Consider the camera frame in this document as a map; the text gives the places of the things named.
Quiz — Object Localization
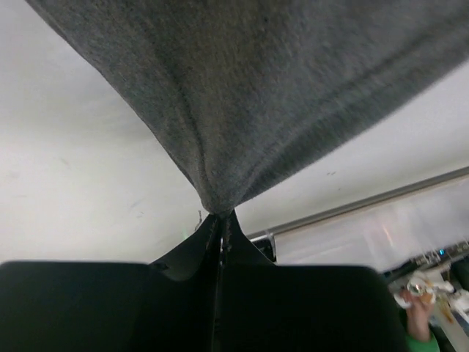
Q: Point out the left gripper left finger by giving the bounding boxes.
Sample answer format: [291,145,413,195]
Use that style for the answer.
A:
[1,216,221,351]

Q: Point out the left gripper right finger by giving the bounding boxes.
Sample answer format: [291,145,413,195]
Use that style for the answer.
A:
[220,213,407,352]

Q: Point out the grey shorts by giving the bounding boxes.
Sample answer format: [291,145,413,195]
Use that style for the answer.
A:
[31,1,468,214]

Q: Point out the green sleeved forearm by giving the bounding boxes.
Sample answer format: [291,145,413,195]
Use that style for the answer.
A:
[405,332,440,352]

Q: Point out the person's hand in background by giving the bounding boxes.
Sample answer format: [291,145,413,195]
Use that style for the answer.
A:
[400,289,433,342]

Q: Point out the cluttered background desk items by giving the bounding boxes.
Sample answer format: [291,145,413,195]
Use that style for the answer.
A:
[383,241,468,351]

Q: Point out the aluminium table edge rail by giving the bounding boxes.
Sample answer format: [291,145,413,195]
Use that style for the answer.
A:
[247,166,468,242]

